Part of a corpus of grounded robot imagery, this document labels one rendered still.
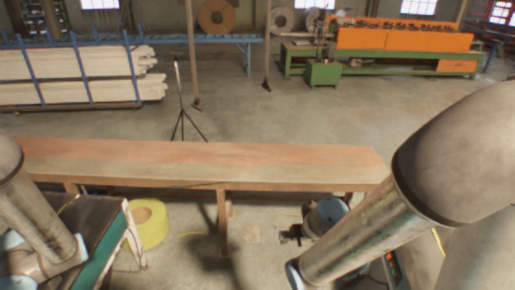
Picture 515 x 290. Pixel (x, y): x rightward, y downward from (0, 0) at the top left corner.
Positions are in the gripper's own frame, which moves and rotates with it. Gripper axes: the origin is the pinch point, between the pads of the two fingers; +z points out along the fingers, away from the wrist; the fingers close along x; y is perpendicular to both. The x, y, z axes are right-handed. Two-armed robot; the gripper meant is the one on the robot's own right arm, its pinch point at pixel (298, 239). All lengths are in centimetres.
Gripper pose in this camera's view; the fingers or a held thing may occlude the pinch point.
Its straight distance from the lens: 110.4
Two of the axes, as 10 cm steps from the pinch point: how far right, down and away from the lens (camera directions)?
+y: 0.8, 8.0, -6.0
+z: -1.9, 6.0, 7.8
